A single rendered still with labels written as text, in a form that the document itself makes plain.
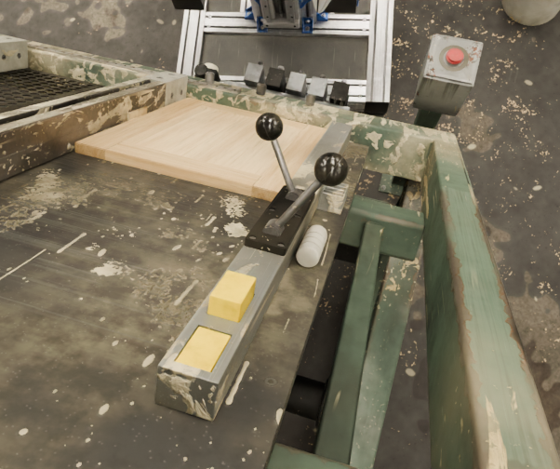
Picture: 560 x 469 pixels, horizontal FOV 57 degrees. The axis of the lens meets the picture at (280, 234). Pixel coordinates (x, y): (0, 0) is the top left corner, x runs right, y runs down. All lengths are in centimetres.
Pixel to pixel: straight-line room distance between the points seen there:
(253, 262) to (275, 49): 169
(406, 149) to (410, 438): 120
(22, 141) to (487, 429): 70
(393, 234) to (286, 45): 135
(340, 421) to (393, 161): 85
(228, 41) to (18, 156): 151
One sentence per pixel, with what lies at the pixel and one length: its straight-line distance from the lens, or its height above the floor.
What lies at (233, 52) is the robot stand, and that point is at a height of 21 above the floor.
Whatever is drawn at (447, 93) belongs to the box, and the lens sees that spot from 137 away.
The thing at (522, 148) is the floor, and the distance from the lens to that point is 235.
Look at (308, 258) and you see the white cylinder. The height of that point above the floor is 143.
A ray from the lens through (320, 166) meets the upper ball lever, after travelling 56.
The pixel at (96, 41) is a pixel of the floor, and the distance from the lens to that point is 269.
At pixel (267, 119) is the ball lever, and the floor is 144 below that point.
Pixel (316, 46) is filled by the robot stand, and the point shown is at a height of 21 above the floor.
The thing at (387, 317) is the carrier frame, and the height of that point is 79.
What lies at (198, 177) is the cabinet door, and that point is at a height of 128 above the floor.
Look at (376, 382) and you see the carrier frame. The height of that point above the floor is 79.
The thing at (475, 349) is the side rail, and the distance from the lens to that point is 51.
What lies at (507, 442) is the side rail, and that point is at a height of 166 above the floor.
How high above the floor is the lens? 207
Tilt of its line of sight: 77 degrees down
